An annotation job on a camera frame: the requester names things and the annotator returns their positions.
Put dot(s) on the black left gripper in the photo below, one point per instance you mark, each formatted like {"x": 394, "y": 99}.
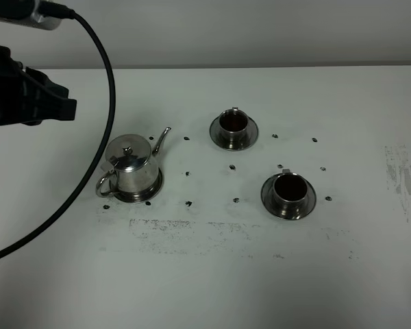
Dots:
{"x": 30, "y": 97}

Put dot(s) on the stainless steel teapot saucer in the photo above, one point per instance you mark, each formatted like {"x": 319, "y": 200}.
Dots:
{"x": 144, "y": 195}

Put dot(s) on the far stainless steel teacup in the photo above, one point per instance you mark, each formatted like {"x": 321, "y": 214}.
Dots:
{"x": 232, "y": 124}

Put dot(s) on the stainless steel teacup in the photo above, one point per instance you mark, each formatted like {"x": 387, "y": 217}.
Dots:
{"x": 289, "y": 191}
{"x": 232, "y": 124}

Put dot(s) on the far stainless steel saucer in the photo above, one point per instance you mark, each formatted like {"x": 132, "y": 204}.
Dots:
{"x": 245, "y": 142}

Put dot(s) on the near stainless steel saucer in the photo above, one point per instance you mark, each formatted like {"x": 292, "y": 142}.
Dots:
{"x": 306, "y": 208}

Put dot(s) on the near stainless steel teacup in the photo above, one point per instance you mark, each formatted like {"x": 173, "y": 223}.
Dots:
{"x": 289, "y": 191}

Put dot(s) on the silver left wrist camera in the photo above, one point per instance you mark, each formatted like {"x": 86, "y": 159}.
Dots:
{"x": 25, "y": 13}

